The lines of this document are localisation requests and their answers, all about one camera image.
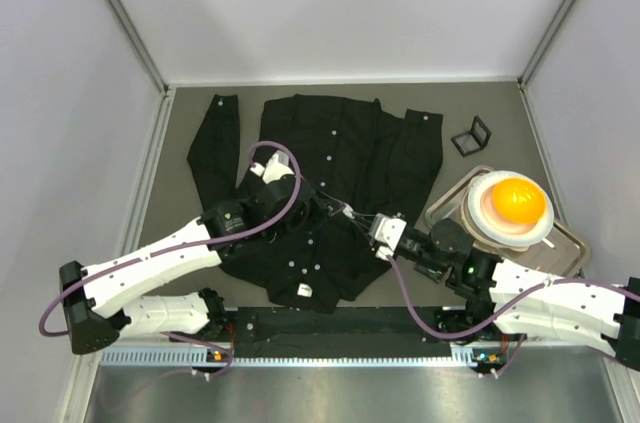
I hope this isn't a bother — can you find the black button-up shirt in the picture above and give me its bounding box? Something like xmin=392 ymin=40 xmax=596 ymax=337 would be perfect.
xmin=187 ymin=95 xmax=443 ymax=313

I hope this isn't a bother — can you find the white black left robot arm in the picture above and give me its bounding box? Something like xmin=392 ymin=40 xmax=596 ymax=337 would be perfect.
xmin=59 ymin=176 xmax=353 ymax=355

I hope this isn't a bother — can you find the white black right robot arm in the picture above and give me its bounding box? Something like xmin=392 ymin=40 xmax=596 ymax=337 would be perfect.
xmin=345 ymin=210 xmax=639 ymax=370

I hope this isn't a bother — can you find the black display box near tray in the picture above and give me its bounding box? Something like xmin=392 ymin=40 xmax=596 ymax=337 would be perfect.
xmin=414 ymin=263 xmax=449 ymax=284

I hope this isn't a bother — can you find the white bowl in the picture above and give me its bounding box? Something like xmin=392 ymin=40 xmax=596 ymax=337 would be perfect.
xmin=466 ymin=170 xmax=554 ymax=248

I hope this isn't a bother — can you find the yellow bowl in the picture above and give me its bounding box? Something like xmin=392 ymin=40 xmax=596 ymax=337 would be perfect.
xmin=491 ymin=177 xmax=547 ymax=225

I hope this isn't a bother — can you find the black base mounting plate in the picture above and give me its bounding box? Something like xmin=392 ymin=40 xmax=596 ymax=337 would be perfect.
xmin=168 ymin=305 xmax=506 ymax=357

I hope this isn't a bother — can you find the open black display box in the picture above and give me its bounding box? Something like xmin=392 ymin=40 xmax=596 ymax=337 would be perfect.
xmin=451 ymin=115 xmax=492 ymax=157

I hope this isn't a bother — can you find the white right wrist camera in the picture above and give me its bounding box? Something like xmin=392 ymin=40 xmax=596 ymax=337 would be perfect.
xmin=368 ymin=213 xmax=407 ymax=260

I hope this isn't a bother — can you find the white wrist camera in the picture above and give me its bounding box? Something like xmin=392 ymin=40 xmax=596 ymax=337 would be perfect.
xmin=249 ymin=150 xmax=294 ymax=184
xmin=368 ymin=213 xmax=407 ymax=260

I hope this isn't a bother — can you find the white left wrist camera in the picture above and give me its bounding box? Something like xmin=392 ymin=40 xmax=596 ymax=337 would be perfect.
xmin=249 ymin=150 xmax=294 ymax=184

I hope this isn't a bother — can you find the aluminium frame rail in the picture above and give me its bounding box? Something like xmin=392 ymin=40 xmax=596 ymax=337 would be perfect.
xmin=79 ymin=305 xmax=628 ymax=367

